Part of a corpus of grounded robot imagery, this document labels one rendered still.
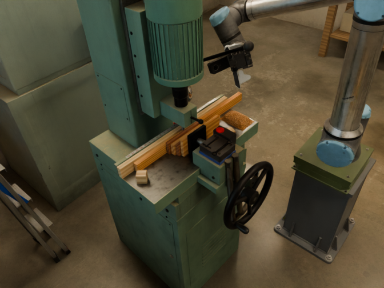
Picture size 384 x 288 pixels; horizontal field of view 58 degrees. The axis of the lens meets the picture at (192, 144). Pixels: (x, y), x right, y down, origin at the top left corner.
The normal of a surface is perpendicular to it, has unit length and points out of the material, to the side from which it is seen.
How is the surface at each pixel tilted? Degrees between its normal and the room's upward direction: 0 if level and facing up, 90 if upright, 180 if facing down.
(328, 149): 95
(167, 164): 0
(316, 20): 90
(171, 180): 0
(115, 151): 0
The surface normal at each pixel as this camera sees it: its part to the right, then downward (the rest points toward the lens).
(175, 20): 0.09, 0.66
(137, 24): -0.69, 0.50
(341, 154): -0.52, 0.65
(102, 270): -0.04, -0.75
